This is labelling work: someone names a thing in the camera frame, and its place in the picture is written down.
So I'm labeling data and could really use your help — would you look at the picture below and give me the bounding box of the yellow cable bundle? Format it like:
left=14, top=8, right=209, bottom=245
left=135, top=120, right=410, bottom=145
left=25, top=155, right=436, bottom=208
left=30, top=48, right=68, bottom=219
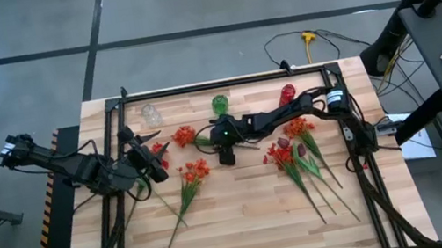
left=367, top=33, right=421, bottom=94

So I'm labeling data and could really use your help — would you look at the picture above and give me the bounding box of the red artificial flower bunch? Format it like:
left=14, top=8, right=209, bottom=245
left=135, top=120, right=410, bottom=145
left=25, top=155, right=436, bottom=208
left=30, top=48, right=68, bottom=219
left=111, top=140, right=180, bottom=230
left=259, top=135, right=329, bottom=233

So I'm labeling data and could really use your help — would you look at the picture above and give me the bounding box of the green glass vase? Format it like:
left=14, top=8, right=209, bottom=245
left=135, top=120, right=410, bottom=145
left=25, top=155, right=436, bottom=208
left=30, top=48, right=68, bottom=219
left=209, top=91, right=232, bottom=117

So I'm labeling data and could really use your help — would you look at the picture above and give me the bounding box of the silver metal bracket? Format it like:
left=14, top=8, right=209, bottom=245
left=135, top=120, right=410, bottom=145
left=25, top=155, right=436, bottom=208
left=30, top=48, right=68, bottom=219
left=341, top=125, right=356, bottom=143

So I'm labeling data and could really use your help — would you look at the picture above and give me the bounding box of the orange artificial flower bunch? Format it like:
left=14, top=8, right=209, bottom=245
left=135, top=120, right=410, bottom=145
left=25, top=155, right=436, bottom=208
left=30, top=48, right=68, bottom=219
left=281, top=111, right=344, bottom=197
left=170, top=113, right=261, bottom=164
left=153, top=157, right=223, bottom=248

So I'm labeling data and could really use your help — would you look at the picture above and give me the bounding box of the red glass vase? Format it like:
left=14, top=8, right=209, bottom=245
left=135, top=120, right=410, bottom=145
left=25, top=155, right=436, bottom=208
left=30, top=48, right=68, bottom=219
left=275, top=82, right=299, bottom=108

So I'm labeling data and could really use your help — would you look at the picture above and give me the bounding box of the black aluminium rig frame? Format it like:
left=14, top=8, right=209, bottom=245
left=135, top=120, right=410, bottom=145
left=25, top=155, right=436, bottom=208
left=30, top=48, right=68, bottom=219
left=35, top=40, right=442, bottom=248

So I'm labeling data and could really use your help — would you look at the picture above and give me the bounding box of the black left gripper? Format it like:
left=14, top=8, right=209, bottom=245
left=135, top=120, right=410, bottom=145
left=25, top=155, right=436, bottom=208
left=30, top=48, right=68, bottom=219
left=115, top=119, right=177, bottom=190

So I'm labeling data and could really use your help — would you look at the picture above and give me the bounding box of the clear glass vase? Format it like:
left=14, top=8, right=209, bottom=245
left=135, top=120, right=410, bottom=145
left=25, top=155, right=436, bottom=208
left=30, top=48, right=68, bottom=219
left=140, top=101, right=164, bottom=131

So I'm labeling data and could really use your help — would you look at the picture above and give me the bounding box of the white paper sheet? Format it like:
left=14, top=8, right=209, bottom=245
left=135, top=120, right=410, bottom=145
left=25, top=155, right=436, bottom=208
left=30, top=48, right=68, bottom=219
left=383, top=107, right=437, bottom=165

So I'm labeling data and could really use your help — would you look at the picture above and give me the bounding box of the yellow power plug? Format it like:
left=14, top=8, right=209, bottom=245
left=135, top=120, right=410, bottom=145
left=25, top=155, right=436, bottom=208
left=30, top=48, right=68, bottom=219
left=300, top=29, right=322, bottom=65

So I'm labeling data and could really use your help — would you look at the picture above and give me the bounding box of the yellow plug with cable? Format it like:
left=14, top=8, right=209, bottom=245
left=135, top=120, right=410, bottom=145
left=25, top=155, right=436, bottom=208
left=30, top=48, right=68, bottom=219
left=261, top=24, right=344, bottom=71

